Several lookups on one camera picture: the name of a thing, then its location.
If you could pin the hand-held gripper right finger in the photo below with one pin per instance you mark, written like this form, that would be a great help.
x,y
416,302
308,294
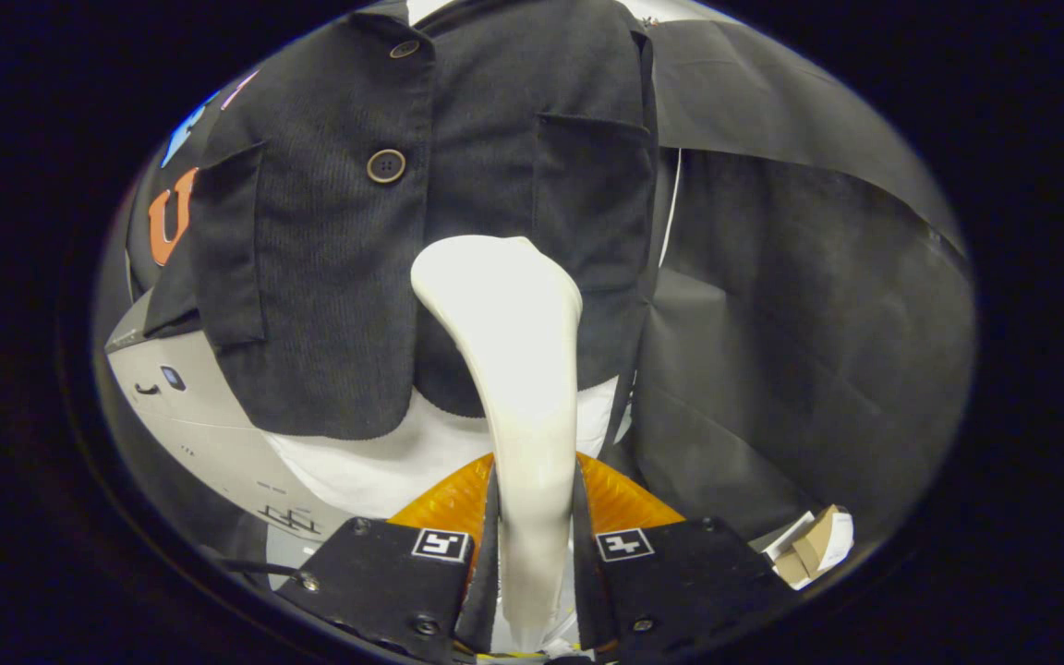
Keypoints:
x,y
592,600

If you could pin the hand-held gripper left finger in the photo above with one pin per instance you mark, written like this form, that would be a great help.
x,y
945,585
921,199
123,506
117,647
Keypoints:
x,y
486,600

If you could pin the white garment steamer head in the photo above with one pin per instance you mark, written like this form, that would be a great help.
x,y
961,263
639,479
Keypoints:
x,y
513,369

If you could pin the black button jacket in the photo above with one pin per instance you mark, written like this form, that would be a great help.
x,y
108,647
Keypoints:
x,y
329,277

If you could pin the white mannequin torso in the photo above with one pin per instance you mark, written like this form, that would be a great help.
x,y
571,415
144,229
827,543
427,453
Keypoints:
x,y
375,462

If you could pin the small cardboard box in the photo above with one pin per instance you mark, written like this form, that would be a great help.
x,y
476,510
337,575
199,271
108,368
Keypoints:
x,y
814,550

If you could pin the grey cabinet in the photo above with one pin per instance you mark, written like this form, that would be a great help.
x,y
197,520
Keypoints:
x,y
209,416

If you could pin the black backdrop cloth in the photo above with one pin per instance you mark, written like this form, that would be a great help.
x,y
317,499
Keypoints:
x,y
818,323

